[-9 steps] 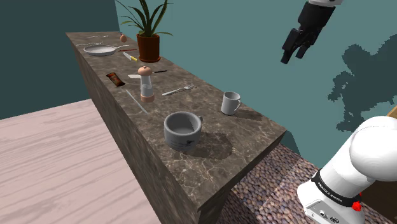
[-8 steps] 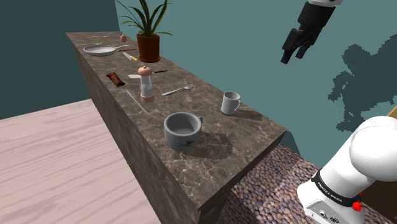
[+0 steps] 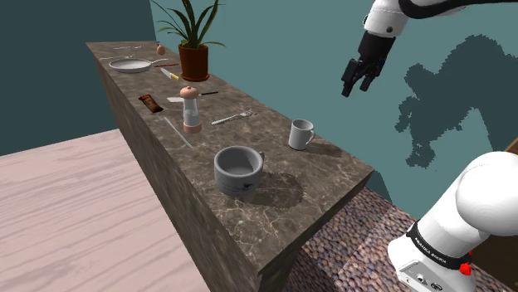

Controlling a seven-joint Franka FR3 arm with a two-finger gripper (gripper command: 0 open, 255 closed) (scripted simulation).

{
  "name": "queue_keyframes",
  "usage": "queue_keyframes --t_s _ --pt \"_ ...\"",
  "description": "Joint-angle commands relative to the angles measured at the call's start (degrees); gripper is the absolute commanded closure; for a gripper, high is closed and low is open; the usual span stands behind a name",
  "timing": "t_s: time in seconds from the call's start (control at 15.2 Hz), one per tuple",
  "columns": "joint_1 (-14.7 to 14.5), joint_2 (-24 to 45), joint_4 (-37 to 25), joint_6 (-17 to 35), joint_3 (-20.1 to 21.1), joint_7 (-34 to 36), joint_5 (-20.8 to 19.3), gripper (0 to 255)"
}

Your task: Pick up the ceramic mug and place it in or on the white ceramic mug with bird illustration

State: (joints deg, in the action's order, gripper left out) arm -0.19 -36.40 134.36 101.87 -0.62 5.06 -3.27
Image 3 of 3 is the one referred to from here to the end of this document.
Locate yellow-handled knife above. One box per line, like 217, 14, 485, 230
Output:
159, 67, 181, 82

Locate grey frying pan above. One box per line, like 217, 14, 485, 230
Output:
108, 57, 169, 74

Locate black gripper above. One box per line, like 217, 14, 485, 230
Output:
340, 31, 397, 99

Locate patterned robot stand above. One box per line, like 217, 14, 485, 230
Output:
281, 186, 518, 292

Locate brown snack bar wrapper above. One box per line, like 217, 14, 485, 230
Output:
138, 94, 164, 114

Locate silver fork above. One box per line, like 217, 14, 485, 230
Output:
211, 109, 257, 126

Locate black-handled knife with white blade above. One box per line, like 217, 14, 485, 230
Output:
167, 90, 220, 104

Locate thin silver rod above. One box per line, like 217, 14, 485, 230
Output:
163, 116, 194, 150

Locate green plant in brown pot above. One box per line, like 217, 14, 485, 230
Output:
150, 0, 227, 83

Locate large grey mug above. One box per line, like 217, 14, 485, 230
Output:
213, 145, 266, 199

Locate clear grinder with tan cap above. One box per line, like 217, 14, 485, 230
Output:
179, 85, 203, 135

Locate small white mug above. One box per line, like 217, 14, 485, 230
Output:
287, 119, 315, 152

